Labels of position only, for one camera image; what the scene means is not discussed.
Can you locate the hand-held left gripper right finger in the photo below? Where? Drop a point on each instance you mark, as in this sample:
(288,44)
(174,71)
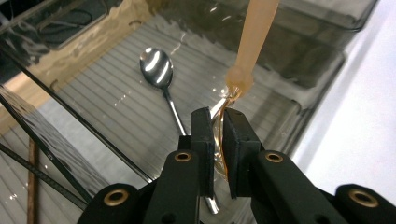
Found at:
(274,193)

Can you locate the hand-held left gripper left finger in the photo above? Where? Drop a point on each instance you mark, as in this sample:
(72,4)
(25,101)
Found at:
(186,186)

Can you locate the transparent grey plastic bin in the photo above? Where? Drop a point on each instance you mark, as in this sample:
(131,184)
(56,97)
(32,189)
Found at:
(327,12)
(15,193)
(118,93)

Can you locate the metal spoon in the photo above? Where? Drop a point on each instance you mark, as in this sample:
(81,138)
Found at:
(155,67)

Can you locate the black chopstick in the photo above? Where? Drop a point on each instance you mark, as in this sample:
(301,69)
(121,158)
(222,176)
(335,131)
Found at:
(46,149)
(43,178)

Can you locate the brown wooden chopstick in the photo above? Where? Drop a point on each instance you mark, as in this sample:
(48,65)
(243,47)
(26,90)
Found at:
(32,186)

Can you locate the wooden spoon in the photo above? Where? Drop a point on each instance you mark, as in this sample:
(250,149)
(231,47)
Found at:
(252,37)

